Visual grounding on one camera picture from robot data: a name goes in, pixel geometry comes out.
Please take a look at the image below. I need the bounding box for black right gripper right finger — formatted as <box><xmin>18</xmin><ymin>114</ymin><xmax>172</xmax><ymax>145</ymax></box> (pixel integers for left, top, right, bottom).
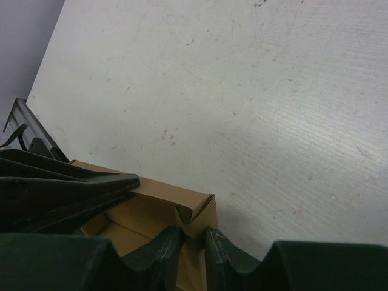
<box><xmin>205</xmin><ymin>228</ymin><xmax>387</xmax><ymax>290</ymax></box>

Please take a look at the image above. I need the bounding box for aluminium table edge rail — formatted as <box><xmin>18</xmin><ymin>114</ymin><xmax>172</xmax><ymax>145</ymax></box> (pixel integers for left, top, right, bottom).
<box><xmin>1</xmin><ymin>98</ymin><xmax>69</xmax><ymax>162</ymax></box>

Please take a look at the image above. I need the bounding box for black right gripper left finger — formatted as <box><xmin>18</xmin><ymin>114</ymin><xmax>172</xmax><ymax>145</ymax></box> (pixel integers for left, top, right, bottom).
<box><xmin>1</xmin><ymin>226</ymin><xmax>184</xmax><ymax>290</ymax></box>

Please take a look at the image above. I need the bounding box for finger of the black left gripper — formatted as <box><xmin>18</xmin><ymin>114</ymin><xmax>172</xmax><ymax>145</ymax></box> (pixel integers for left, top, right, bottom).
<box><xmin>1</xmin><ymin>149</ymin><xmax>140</xmax><ymax>233</ymax></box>

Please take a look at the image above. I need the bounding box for brown paper box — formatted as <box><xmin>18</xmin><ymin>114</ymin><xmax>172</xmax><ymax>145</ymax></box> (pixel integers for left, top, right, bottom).
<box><xmin>82</xmin><ymin>178</ymin><xmax>218</xmax><ymax>290</ymax></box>

